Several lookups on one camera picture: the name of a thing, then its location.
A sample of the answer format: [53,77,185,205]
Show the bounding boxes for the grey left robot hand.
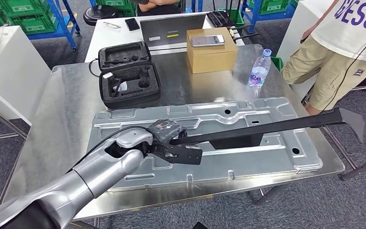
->
[147,118,188,145]

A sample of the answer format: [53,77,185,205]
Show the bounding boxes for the black plastic plate part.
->
[170,107,366,150]

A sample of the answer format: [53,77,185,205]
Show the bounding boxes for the black foam tool case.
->
[89,41,162,110]

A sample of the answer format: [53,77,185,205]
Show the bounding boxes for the brown cardboard box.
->
[186,27,239,74]

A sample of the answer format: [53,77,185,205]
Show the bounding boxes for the stamped sheet metal panel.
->
[86,97,324,192]

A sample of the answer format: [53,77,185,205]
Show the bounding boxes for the silver phone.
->
[191,34,225,48]

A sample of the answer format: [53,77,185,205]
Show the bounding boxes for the grey flat board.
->
[140,13,207,51]

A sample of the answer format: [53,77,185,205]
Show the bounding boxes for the clear plastic water bottle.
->
[247,48,272,90]

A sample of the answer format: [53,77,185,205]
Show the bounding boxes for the black phone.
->
[124,17,141,31]

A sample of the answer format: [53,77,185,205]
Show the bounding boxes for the eyeglasses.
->
[103,21,122,30]

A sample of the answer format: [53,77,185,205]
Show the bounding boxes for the black router with antennas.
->
[206,0,260,44]

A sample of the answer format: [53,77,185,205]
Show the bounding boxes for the person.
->
[280,0,366,116]
[137,0,183,16]

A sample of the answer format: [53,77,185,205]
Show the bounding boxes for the black round stool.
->
[82,4,119,27]

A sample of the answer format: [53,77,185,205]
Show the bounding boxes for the blue steel crate rack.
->
[240,0,299,34]
[0,0,81,51]

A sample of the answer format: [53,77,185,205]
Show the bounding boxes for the thin black tether cable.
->
[320,22,366,113]

